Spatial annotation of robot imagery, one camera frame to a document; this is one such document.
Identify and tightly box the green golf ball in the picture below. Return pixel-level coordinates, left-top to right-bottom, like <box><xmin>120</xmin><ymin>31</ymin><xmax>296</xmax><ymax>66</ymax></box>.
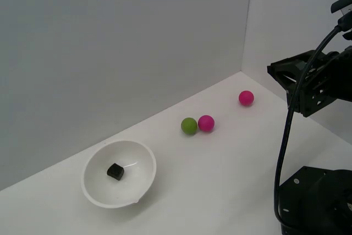
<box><xmin>180</xmin><ymin>117</ymin><xmax>198</xmax><ymax>136</ymax></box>

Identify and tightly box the white bowl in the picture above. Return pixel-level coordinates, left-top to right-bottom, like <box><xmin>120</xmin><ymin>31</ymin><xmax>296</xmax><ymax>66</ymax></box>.
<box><xmin>81</xmin><ymin>139</ymin><xmax>157</xmax><ymax>209</ymax></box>

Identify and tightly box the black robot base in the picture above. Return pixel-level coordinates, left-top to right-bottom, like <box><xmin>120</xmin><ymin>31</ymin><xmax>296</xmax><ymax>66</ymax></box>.
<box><xmin>277</xmin><ymin>166</ymin><xmax>352</xmax><ymax>235</ymax></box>

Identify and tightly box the black camera usb cable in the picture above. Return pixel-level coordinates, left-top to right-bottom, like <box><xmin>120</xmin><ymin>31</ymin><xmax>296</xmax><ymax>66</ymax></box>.
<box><xmin>273</xmin><ymin>16</ymin><xmax>352</xmax><ymax>233</ymax></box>

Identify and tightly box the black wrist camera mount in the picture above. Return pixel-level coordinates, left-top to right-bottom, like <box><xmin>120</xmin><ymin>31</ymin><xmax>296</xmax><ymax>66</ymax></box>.
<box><xmin>331</xmin><ymin>0</ymin><xmax>352</xmax><ymax>40</ymax></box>

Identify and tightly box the black foam box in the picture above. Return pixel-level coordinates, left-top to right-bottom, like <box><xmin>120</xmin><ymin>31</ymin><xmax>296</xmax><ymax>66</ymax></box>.
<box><xmin>106</xmin><ymin>162</ymin><xmax>126</xmax><ymax>182</ymax></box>

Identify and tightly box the pink golf ball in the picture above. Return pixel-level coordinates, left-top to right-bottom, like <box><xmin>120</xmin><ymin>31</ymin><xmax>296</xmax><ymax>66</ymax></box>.
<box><xmin>197</xmin><ymin>114</ymin><xmax>216</xmax><ymax>133</ymax></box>
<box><xmin>238</xmin><ymin>90</ymin><xmax>255</xmax><ymax>107</ymax></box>

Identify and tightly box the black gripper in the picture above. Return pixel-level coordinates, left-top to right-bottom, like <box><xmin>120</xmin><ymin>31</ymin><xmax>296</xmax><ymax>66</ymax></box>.
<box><xmin>267</xmin><ymin>46</ymin><xmax>352</xmax><ymax>118</ymax></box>

